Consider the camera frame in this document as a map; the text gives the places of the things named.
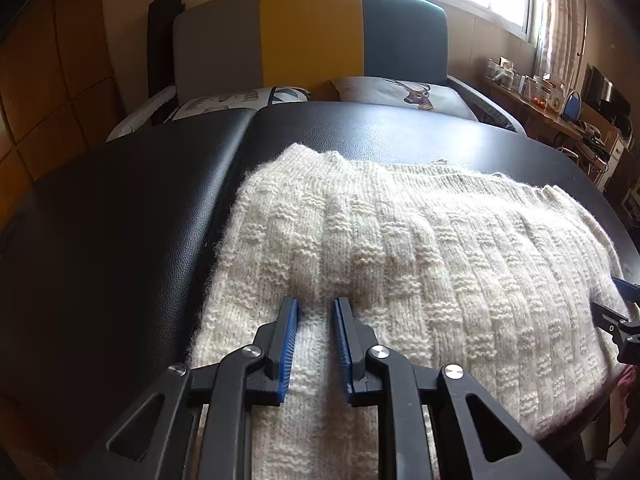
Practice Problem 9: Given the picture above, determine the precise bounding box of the blue round-backed chair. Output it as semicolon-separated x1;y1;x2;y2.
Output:
564;90;584;122

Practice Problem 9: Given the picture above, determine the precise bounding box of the dark monitor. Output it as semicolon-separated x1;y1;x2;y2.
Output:
582;64;633;122

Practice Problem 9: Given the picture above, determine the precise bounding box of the white printed cushion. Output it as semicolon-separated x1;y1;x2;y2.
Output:
106;85;177;142

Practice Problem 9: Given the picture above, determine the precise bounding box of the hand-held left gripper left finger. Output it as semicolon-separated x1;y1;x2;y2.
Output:
70;296;301;480

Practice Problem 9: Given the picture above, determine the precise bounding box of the geometric print pillow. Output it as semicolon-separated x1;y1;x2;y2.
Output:
172;86;312;121

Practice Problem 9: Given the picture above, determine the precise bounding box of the cluttered wooden desk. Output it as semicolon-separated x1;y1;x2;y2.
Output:
480;57;632;196

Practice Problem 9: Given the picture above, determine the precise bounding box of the white knitted sweater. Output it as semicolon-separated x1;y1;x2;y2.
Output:
187;142;633;480

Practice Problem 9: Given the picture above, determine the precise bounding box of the pale pink curtain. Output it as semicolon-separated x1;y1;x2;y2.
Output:
532;0;601;81

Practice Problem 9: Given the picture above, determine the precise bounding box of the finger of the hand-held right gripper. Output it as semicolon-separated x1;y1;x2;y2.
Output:
590;300;640;363
611;275;640;306

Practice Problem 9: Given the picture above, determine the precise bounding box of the clear storage container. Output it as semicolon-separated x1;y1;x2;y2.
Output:
485;57;517;92

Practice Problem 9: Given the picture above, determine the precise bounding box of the pink cloth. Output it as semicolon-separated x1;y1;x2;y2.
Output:
612;365;640;443

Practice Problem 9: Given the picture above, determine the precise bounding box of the grey yellow blue sofa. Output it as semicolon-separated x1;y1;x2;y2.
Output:
107;0;528;137

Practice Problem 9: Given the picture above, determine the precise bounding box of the deer print pillow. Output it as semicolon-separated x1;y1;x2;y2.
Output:
330;76;481;122

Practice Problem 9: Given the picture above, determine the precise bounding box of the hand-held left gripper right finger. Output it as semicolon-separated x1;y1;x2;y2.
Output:
332;296;571;480

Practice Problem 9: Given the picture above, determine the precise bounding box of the metal pole stand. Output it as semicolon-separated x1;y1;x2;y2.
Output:
574;0;592;92

